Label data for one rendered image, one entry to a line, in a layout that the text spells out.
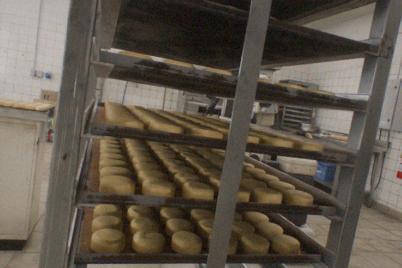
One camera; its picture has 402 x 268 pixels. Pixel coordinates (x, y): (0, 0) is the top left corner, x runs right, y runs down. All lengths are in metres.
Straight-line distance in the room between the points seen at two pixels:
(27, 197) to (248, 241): 1.84
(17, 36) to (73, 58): 6.34
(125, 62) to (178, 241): 0.29
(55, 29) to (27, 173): 4.66
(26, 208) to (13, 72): 4.66
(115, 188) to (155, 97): 5.97
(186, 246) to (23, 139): 1.76
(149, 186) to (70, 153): 0.12
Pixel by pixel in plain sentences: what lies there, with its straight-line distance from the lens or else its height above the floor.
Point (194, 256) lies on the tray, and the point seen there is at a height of 0.87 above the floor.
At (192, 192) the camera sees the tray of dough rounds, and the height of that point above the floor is 0.97.
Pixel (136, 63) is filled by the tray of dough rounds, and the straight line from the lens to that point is 0.42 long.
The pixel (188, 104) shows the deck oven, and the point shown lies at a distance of 5.44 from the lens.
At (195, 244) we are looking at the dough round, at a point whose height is 0.88.
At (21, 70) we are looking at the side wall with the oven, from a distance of 6.69.
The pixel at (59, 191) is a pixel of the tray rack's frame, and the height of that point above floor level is 0.97.
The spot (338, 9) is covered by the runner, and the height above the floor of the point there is 1.31.
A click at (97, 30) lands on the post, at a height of 1.26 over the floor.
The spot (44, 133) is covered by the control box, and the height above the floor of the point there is 0.76.
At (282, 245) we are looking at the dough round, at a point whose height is 0.88.
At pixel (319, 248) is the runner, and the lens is 0.64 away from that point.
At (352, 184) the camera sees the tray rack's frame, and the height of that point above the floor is 1.01.
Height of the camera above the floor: 1.10
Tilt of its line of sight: 5 degrees down
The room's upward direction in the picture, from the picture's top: 9 degrees clockwise
